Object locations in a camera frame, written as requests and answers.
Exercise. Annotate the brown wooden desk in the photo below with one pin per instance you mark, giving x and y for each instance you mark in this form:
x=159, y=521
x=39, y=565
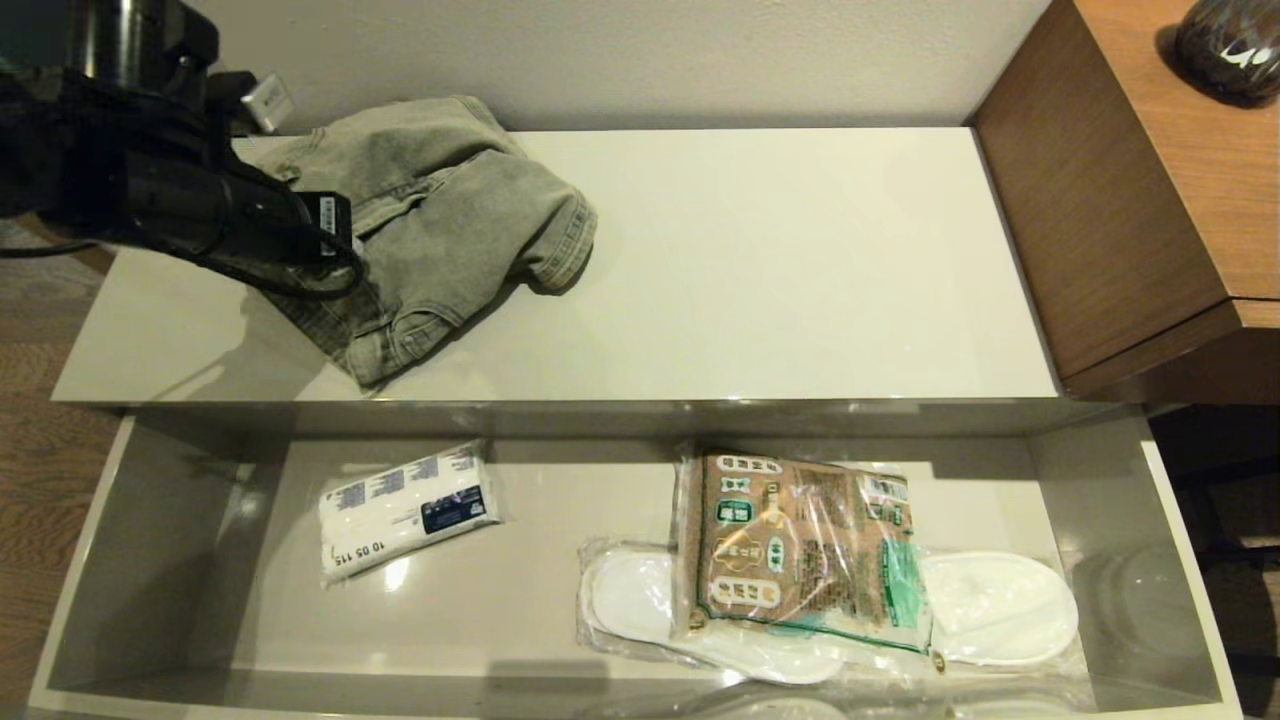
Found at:
x=1100, y=200

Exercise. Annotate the clear plastic slipper bag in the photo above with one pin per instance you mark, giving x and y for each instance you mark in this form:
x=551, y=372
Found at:
x=1010, y=675

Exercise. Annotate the grey denim jeans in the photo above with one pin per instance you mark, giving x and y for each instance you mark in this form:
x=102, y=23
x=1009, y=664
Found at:
x=460, y=220

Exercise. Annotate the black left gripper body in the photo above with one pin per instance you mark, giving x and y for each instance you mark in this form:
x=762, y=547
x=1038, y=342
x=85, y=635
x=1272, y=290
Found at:
x=280, y=225

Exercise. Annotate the brown printed snack bag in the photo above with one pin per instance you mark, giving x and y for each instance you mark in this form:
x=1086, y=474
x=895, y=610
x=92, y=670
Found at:
x=800, y=550

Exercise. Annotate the white slipper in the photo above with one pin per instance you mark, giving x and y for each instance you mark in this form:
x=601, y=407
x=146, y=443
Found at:
x=635, y=600
x=1000, y=605

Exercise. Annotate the white cabinet drawer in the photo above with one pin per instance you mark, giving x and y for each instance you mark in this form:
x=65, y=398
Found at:
x=500, y=620

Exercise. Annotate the dark glass vase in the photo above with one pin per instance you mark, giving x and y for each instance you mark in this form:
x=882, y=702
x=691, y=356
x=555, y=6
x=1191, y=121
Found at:
x=1230, y=50

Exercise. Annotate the white tissue pack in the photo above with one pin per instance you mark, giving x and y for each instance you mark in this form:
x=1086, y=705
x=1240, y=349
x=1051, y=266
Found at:
x=400, y=515

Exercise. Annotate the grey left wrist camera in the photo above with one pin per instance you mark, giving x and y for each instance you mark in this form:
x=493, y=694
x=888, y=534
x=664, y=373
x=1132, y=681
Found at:
x=268, y=102

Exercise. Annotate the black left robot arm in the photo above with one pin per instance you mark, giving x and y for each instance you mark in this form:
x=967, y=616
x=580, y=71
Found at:
x=110, y=150

